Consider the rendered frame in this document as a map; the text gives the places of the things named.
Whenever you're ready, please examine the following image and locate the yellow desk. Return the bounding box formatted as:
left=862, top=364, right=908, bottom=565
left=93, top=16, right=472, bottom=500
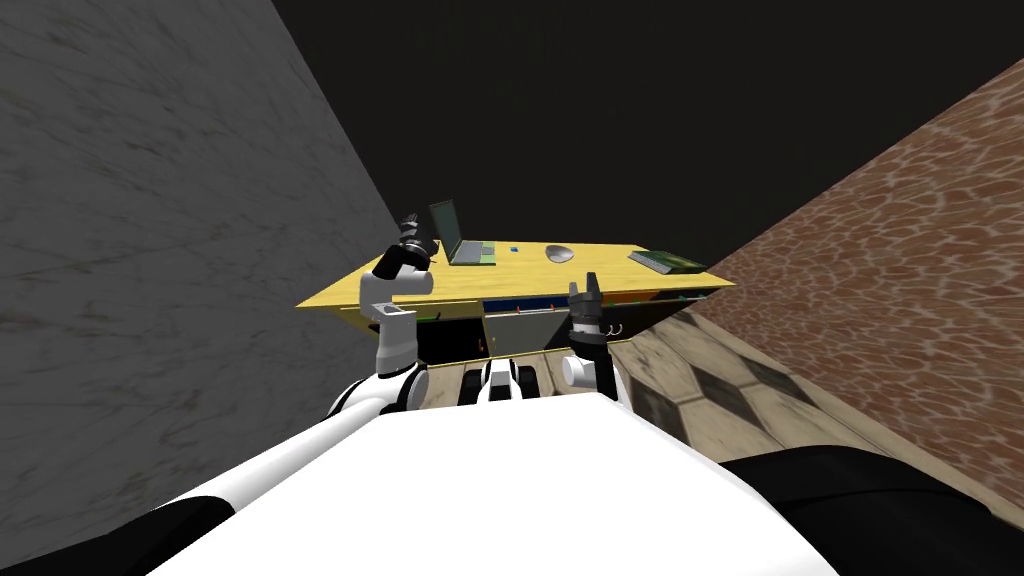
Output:
left=294, top=239, right=737, bottom=366

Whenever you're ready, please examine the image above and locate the grey open laptop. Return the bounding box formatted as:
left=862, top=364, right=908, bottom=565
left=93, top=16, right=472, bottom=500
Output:
left=428, top=199, right=498, bottom=268

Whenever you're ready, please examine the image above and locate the green keyboard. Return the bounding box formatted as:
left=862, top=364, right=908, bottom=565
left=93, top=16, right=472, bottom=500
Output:
left=627, top=249, right=710, bottom=277

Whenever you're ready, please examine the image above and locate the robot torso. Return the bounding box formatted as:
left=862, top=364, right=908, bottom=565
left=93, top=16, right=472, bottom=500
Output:
left=148, top=356, right=843, bottom=576

